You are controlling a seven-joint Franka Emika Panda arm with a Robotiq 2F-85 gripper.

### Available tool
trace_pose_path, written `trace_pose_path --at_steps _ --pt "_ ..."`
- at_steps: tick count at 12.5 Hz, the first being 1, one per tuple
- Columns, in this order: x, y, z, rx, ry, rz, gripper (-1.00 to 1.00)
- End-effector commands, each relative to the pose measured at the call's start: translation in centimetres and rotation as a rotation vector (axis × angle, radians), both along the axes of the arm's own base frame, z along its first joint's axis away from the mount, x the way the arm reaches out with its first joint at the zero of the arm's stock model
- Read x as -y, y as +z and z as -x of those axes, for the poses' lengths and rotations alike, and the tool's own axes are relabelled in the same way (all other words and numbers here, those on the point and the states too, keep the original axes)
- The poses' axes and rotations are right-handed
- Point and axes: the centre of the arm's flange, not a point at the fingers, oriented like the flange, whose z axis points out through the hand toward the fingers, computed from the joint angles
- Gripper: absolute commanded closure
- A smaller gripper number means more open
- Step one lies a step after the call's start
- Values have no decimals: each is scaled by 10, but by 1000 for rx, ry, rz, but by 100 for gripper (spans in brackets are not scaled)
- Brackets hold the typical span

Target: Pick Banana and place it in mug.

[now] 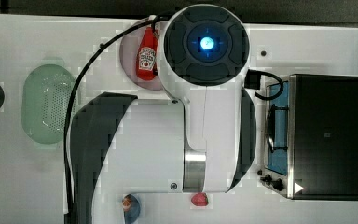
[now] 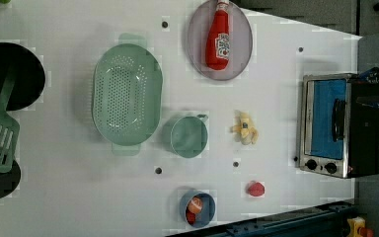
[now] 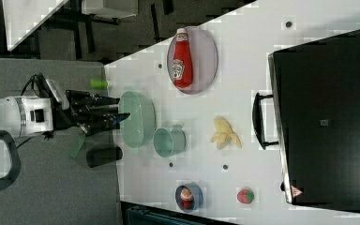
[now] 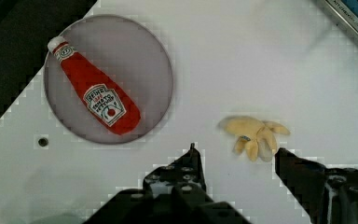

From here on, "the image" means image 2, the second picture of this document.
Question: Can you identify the red ketchup bottle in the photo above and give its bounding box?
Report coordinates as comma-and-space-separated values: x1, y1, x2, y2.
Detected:
205, 0, 230, 70

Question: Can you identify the large black round container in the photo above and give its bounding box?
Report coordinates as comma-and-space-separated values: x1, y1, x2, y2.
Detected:
0, 42, 45, 111

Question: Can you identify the red white toy in cup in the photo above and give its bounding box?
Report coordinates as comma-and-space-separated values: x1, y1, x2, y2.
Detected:
186, 197, 203, 225

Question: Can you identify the yellow red toy on floor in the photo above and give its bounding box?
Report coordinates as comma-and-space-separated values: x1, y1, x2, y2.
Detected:
347, 217, 374, 237

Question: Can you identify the green mug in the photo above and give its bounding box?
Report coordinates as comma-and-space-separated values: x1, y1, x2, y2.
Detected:
170, 115, 208, 158

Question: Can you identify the black toaster oven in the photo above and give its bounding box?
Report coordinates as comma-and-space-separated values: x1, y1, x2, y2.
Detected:
298, 73, 379, 179

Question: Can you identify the green perforated colander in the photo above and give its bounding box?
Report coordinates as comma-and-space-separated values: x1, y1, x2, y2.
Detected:
92, 34, 163, 156

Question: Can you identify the red plush strawberry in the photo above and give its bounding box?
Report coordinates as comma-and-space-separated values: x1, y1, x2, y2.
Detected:
247, 182, 265, 198

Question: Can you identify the green slotted spatula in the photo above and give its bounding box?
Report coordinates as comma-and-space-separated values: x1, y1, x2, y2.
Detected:
0, 66, 20, 173

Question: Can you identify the grey round plate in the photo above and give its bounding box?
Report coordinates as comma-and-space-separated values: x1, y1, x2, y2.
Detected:
186, 0, 253, 81

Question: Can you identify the yellow plush peeled banana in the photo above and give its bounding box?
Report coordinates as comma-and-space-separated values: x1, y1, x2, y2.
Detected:
231, 112, 259, 145

